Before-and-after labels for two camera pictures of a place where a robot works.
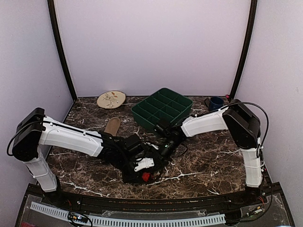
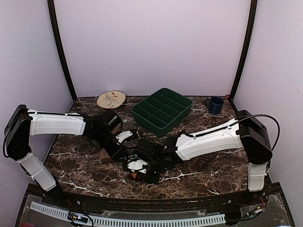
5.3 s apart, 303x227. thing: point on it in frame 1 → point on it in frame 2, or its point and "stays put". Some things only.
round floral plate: [111, 100] stays put
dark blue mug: [214, 103] stays put
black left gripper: [136, 178] → [120, 152]
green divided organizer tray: [165, 103] stays put
